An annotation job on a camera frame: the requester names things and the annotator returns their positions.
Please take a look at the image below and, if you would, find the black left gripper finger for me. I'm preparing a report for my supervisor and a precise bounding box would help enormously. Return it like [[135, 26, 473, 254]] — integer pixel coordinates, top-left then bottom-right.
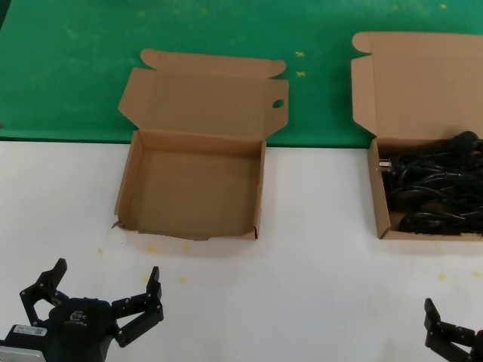
[[19, 258, 71, 329], [111, 265, 165, 348]]

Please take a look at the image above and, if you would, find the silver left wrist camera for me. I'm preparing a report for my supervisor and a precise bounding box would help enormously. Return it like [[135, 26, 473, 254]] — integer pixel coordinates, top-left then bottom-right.
[[0, 324, 48, 362]]

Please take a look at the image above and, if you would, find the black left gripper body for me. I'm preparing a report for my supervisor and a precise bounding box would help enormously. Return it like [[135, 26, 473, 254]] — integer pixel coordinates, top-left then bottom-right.
[[45, 296, 116, 362]]

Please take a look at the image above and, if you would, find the green table mat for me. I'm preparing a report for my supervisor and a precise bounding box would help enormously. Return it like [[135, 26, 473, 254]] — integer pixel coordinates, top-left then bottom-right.
[[0, 0, 483, 149]]

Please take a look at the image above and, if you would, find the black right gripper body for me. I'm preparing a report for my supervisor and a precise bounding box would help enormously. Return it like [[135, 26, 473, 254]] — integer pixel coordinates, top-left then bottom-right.
[[471, 327, 483, 362]]

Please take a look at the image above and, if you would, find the cardboard box with round hole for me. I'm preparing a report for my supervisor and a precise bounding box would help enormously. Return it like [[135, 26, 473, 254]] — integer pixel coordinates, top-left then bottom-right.
[[112, 48, 290, 241]]

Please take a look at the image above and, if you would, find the plain open cardboard box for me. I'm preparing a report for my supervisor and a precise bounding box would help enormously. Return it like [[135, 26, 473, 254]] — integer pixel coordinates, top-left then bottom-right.
[[350, 31, 483, 240]]

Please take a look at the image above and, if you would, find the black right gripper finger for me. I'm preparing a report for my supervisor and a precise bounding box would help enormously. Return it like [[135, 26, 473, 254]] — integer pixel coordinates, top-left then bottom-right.
[[423, 297, 477, 362]]

